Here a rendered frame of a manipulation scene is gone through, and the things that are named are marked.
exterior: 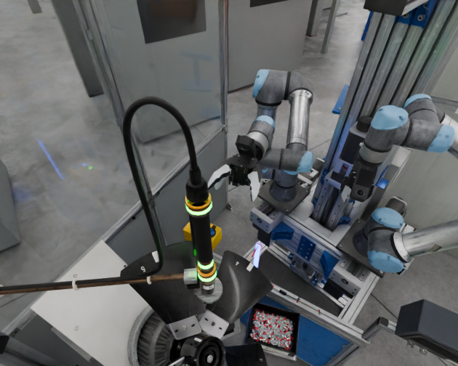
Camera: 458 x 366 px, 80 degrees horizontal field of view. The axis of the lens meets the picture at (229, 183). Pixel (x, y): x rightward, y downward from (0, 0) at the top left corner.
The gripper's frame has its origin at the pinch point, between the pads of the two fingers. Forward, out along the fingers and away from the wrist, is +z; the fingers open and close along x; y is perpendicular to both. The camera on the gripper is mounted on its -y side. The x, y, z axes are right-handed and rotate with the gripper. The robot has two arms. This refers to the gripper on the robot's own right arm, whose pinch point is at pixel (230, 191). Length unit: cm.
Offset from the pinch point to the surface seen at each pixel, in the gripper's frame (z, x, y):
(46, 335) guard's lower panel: 37, 75, 86
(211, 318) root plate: 15, 1, 48
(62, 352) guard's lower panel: 39, 75, 108
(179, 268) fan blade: 11.8, 11.9, 26.2
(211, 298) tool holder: 18.9, -1.9, 19.7
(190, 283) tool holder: 20.0, 2.9, 12.7
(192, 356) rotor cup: 28.8, 1.1, 40.2
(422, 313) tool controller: -7, -63, 42
